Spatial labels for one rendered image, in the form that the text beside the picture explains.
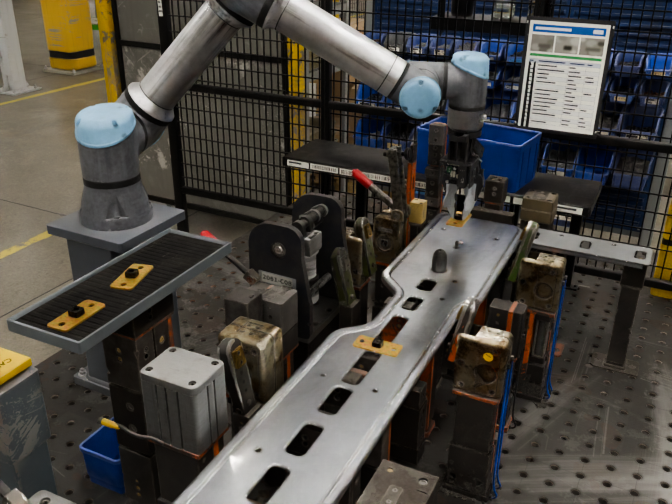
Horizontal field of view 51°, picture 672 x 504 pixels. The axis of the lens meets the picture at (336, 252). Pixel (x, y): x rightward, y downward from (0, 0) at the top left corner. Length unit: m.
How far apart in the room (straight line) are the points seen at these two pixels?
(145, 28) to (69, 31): 4.85
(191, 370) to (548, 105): 1.37
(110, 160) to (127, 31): 2.72
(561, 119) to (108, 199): 1.23
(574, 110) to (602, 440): 0.90
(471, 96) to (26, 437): 1.01
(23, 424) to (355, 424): 0.46
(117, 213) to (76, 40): 7.47
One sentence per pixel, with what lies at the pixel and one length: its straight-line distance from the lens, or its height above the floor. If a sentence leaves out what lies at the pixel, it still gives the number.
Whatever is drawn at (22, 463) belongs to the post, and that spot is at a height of 1.02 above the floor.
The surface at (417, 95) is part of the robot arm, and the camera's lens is 1.33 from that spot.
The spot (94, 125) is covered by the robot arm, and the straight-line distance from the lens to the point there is 1.48.
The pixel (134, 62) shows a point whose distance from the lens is 4.19.
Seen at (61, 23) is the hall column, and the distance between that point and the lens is 8.92.
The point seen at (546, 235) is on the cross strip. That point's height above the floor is 1.00.
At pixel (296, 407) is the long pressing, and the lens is 1.13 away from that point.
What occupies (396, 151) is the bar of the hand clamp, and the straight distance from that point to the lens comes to 1.62.
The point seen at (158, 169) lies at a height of 0.35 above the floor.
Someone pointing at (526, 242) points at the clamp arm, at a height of 1.08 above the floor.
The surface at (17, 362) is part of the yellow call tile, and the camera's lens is 1.02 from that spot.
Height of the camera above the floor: 1.69
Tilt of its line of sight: 25 degrees down
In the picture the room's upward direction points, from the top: 1 degrees clockwise
